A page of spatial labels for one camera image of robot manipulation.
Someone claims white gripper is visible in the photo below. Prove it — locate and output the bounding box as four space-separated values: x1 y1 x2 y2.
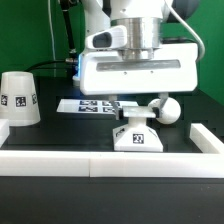
80 43 198 120

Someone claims white lamp base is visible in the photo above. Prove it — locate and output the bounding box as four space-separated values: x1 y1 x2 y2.
113 106 163 152

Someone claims white lamp bulb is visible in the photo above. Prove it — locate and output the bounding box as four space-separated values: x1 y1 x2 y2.
149 98 181 125

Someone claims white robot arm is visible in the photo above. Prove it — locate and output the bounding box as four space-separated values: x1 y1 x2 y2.
61 0 205 124

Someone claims white lamp shade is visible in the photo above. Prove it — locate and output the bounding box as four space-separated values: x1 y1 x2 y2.
0 71 40 126

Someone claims white marker sheet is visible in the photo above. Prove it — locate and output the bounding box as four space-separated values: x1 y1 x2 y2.
57 99 137 114

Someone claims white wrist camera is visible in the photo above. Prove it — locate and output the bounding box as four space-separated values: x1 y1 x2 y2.
85 25 127 49

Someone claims white right fence wall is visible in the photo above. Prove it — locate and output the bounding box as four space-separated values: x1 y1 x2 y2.
190 123 224 155

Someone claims white fence wall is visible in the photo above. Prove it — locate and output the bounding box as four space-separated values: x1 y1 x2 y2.
190 123 224 155
0 119 10 148
0 150 224 178

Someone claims white cable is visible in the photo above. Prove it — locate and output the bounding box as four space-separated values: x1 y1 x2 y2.
164 0 206 63

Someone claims black cable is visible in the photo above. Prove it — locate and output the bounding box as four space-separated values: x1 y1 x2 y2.
25 58 81 73

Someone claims white left fence wall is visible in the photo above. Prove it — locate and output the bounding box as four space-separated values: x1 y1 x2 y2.
0 119 10 148

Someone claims white front fence wall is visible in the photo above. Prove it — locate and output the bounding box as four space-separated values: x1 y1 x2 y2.
0 150 224 178

